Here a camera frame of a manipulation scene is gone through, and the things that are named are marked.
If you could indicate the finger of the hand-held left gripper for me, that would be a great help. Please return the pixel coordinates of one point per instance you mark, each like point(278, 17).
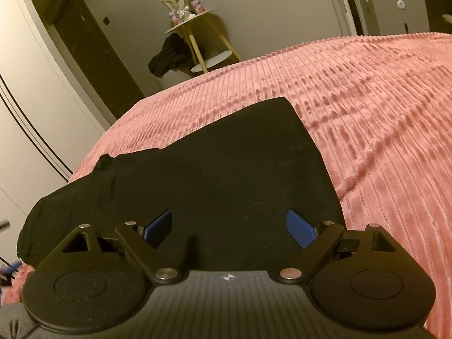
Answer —
point(15, 267)

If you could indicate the grey cabinet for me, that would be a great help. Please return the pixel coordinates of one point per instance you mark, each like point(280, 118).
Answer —
point(392, 14)

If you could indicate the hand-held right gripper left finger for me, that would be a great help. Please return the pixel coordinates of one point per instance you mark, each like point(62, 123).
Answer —
point(159, 226)

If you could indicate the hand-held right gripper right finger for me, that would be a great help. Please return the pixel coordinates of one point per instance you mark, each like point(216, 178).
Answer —
point(300, 227)

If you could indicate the wrapped flower bouquet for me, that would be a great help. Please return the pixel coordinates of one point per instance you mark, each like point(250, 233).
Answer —
point(173, 1)

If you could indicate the white tower fan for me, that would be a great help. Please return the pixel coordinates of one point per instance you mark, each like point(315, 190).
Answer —
point(348, 3)

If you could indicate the white round side table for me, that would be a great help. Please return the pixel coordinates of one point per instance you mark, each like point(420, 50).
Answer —
point(204, 39)

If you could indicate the white wardrobe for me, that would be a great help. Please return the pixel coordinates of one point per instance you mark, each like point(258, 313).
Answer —
point(31, 95)

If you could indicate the pink ribbed blanket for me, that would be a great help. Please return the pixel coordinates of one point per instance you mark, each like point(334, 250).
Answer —
point(381, 120)

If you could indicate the dark clothes heap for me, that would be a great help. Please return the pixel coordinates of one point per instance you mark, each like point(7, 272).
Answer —
point(167, 56)

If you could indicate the black pants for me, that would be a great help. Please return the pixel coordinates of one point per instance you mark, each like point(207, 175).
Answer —
point(219, 176)

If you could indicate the person's grey clothing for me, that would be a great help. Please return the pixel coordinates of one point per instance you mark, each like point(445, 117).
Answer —
point(12, 321)

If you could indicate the dark brown door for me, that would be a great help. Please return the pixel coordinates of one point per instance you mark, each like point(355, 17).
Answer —
point(95, 53)

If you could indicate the pink printed can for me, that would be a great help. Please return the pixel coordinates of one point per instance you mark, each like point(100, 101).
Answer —
point(197, 6)
point(173, 17)

